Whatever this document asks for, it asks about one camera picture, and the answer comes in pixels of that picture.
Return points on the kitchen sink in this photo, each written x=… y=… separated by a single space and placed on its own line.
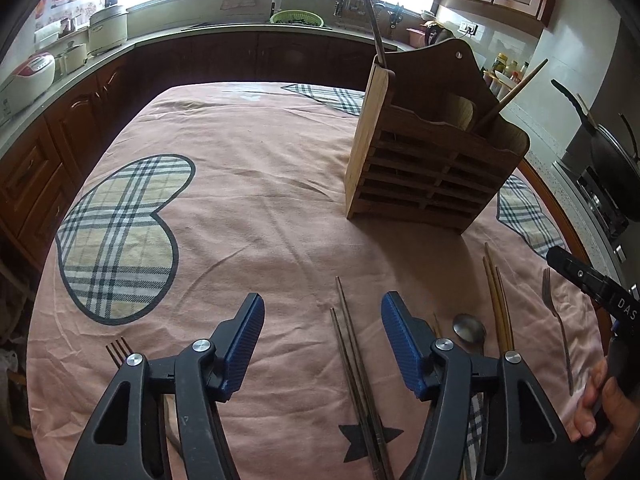
x=225 y=25

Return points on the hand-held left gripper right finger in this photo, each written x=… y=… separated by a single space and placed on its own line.
x=400 y=340

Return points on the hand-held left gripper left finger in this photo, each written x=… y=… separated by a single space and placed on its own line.
x=245 y=340

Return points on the pink plaid-heart blanket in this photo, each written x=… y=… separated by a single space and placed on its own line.
x=260 y=210

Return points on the wooden spatula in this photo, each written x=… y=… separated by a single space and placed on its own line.
x=460 y=110

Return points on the dark metal chopstick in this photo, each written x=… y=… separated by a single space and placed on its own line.
x=344 y=360
x=348 y=320
x=372 y=20

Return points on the dark electric kettle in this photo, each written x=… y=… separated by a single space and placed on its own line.
x=440 y=35

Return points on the wall socket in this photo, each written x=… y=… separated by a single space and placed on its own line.
x=469 y=27

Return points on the wooden cooking chopsticks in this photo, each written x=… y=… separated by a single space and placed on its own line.
x=585 y=110

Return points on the black wok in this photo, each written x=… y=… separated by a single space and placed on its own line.
x=610 y=155

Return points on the gas stove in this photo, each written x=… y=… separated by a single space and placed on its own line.
x=600 y=205

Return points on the wooden chopstick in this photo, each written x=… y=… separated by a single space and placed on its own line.
x=494 y=310
x=492 y=272
x=438 y=325
x=515 y=92
x=505 y=310

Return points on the pink container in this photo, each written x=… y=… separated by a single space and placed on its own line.
x=416 y=36

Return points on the wooden utensil holder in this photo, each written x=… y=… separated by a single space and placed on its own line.
x=425 y=180

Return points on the person's right hand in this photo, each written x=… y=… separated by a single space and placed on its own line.
x=622 y=415

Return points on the metal spoon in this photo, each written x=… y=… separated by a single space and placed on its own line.
x=469 y=330

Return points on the small cream pot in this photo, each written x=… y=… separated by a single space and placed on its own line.
x=72 y=57

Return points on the dark utensil stand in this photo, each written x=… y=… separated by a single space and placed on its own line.
x=395 y=17

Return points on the white rice cooker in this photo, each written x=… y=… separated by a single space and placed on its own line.
x=30 y=80

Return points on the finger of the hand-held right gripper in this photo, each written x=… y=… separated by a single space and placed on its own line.
x=570 y=267

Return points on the green colander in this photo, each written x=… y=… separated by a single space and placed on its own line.
x=297 y=17

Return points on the large white electric pot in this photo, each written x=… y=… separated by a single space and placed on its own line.
x=107 y=32

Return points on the seasoning jar set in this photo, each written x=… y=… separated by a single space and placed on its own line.
x=507 y=72

